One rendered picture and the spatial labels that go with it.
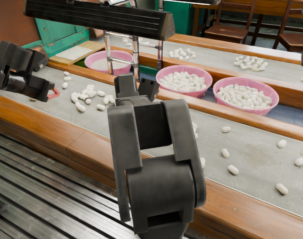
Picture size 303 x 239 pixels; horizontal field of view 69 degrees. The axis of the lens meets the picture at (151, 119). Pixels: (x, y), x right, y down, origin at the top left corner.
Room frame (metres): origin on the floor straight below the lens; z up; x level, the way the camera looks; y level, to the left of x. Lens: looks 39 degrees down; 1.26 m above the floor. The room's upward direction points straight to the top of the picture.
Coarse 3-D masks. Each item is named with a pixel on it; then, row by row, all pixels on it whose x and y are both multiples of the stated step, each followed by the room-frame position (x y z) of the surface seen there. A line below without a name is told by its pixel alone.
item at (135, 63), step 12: (84, 0) 0.90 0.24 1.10; (108, 0) 0.79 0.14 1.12; (120, 0) 0.84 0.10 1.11; (132, 0) 0.90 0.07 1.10; (108, 36) 0.99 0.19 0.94; (120, 36) 0.95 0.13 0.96; (132, 36) 0.92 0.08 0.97; (108, 48) 0.99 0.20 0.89; (108, 60) 0.99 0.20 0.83; (120, 60) 0.96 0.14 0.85
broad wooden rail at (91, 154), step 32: (0, 96) 0.78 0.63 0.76; (0, 128) 0.66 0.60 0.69; (32, 128) 0.57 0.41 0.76; (64, 128) 0.57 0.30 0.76; (64, 160) 0.49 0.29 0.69; (96, 160) 0.43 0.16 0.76; (128, 192) 0.37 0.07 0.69; (224, 192) 0.32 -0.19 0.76; (192, 224) 0.28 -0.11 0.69; (224, 224) 0.24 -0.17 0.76; (256, 224) 0.24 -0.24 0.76; (288, 224) 0.24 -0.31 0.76
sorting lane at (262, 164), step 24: (48, 72) 1.05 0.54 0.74; (24, 96) 0.82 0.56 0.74; (96, 96) 0.82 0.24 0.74; (72, 120) 0.65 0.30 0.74; (96, 120) 0.65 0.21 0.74; (192, 120) 0.65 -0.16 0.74; (216, 120) 0.65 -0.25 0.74; (216, 144) 0.52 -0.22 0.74; (240, 144) 0.52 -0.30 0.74; (264, 144) 0.52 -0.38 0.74; (288, 144) 0.52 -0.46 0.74; (216, 168) 0.42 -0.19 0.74; (240, 168) 0.42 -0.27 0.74; (264, 168) 0.42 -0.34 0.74; (288, 168) 0.42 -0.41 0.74; (240, 192) 0.34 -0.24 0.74; (264, 192) 0.34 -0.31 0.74; (288, 192) 0.34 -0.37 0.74
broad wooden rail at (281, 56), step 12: (180, 36) 1.55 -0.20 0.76; (192, 36) 1.55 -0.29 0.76; (216, 48) 1.36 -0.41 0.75; (228, 48) 1.33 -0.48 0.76; (240, 48) 1.32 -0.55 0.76; (252, 48) 1.32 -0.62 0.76; (264, 48) 1.32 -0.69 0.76; (276, 60) 1.19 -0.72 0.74; (288, 60) 1.17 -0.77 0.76; (300, 60) 1.14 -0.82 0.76
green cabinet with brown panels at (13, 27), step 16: (0, 0) 1.05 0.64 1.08; (16, 0) 1.11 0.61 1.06; (96, 0) 1.58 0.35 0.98; (0, 16) 1.02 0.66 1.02; (16, 16) 1.09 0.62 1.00; (0, 32) 1.00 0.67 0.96; (16, 32) 1.06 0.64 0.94; (32, 32) 1.13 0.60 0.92; (48, 32) 1.20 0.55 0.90; (64, 32) 1.30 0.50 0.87
